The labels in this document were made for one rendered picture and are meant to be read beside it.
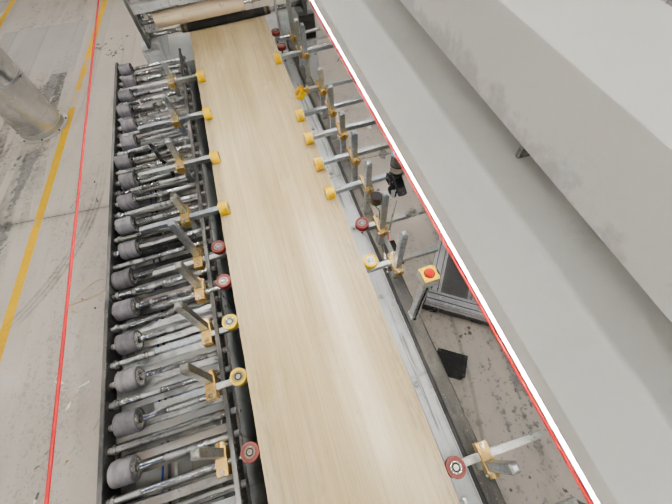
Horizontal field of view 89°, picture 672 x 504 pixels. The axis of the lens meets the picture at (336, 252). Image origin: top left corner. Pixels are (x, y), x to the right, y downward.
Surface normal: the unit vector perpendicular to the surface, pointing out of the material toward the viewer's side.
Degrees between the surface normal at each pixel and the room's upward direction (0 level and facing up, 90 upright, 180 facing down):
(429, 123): 61
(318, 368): 0
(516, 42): 90
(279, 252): 0
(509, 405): 0
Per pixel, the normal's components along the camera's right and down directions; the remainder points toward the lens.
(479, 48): -0.95, 0.29
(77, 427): -0.06, -0.50
